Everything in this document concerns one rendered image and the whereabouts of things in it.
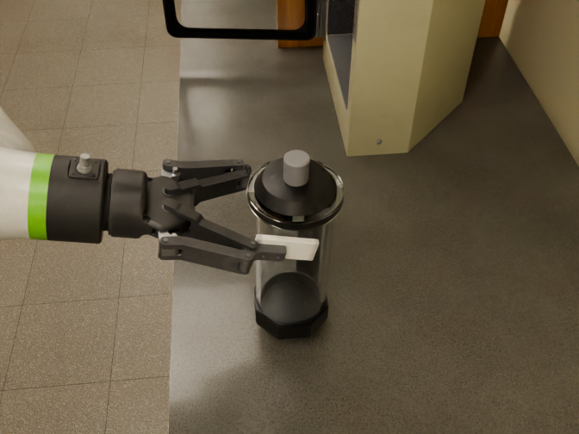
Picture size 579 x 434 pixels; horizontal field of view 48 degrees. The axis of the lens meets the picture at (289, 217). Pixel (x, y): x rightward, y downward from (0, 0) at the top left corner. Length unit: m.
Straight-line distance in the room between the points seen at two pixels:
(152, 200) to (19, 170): 0.14
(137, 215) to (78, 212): 0.06
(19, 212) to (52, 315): 1.53
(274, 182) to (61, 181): 0.22
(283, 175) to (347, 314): 0.29
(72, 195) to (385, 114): 0.60
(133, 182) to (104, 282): 1.56
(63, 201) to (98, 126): 2.19
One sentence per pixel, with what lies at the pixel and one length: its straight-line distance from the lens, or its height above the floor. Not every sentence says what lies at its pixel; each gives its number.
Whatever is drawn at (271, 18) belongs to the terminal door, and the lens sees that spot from 1.36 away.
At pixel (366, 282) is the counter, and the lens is 0.97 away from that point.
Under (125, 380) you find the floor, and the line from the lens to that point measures 2.02.
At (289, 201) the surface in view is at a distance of 0.69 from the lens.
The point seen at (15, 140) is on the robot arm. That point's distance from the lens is 0.84.
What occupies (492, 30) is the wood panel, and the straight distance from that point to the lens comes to 1.55.
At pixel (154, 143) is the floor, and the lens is 2.73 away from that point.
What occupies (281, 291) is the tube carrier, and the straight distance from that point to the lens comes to 0.79.
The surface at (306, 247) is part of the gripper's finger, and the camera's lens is 0.72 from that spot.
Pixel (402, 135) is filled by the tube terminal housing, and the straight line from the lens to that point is 1.16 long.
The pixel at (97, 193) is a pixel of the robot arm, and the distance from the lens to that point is 0.69.
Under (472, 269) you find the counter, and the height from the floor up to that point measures 0.94.
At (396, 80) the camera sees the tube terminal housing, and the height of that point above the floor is 1.10.
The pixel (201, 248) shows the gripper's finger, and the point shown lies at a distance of 0.68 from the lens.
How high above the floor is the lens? 1.70
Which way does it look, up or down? 46 degrees down
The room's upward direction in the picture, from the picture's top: straight up
